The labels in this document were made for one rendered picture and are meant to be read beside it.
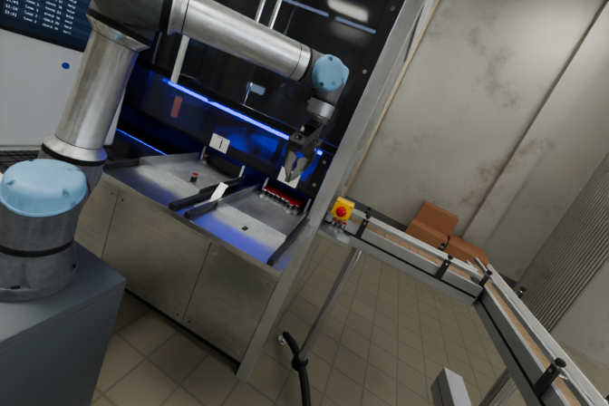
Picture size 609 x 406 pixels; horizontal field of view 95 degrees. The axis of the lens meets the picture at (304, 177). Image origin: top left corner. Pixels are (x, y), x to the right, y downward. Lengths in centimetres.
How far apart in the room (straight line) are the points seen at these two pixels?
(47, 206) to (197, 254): 89
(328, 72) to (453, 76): 453
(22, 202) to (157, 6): 40
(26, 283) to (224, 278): 84
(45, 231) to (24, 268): 8
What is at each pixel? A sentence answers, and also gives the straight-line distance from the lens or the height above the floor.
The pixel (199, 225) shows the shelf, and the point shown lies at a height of 88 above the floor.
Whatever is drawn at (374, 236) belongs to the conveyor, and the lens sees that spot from 126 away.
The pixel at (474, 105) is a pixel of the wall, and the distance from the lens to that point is 510.
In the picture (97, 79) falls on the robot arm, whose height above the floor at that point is 120.
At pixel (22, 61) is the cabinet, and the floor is 109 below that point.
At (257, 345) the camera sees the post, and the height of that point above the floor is 23.
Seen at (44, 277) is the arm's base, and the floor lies 83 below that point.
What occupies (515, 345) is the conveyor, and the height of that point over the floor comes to 91.
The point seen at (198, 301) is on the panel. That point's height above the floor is 26.
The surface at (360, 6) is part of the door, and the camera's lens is 118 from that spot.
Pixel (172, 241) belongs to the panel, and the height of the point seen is 48.
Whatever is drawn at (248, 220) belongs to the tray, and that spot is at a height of 90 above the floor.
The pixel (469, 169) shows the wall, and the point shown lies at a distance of 508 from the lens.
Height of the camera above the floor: 132
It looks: 14 degrees down
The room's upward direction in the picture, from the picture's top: 23 degrees clockwise
